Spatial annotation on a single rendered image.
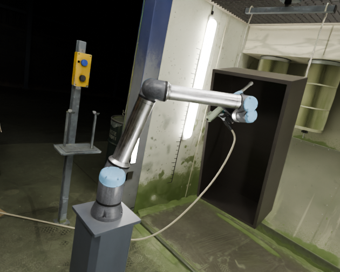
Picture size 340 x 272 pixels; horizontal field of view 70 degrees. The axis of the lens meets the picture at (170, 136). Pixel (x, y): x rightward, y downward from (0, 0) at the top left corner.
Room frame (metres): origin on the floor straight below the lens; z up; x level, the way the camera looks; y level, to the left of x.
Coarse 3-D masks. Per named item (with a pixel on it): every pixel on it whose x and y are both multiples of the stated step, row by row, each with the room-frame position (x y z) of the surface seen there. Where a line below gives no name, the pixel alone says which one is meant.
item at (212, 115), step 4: (248, 84) 2.01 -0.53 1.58; (252, 84) 2.01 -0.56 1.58; (244, 88) 1.99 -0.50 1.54; (216, 108) 1.89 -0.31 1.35; (220, 108) 1.88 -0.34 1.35; (208, 112) 1.87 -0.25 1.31; (212, 112) 1.87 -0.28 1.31; (216, 112) 1.86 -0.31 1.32; (220, 112) 1.88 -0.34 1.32; (208, 116) 1.84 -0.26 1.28; (212, 116) 1.85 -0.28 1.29; (216, 116) 1.86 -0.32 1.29; (208, 120) 1.86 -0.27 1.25; (228, 124) 1.90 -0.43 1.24; (228, 128) 1.92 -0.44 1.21; (232, 128) 1.91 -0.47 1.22
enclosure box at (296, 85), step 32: (256, 96) 2.13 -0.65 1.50; (288, 96) 1.63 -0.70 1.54; (224, 128) 2.33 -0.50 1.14; (256, 128) 2.14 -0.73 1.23; (288, 128) 1.81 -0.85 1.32; (224, 160) 2.37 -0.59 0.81; (256, 160) 2.15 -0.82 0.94; (224, 192) 2.28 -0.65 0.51; (256, 192) 2.16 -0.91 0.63; (256, 224) 1.80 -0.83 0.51
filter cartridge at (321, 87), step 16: (320, 64) 2.62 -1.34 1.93; (336, 64) 2.56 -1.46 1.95; (320, 80) 2.59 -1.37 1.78; (336, 80) 2.58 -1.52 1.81; (304, 96) 2.67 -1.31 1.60; (320, 96) 2.58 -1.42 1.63; (304, 112) 2.63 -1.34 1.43; (320, 112) 2.58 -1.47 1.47; (304, 128) 2.59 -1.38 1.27; (320, 128) 2.59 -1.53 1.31
